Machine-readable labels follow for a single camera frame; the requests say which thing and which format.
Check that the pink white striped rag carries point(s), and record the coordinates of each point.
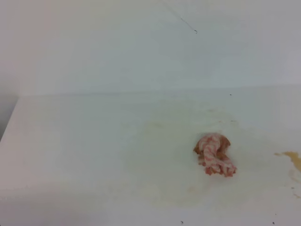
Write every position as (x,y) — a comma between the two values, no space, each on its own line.
(211,150)

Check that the small coffee stain right edge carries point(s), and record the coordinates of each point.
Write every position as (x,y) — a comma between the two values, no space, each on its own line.
(294,158)

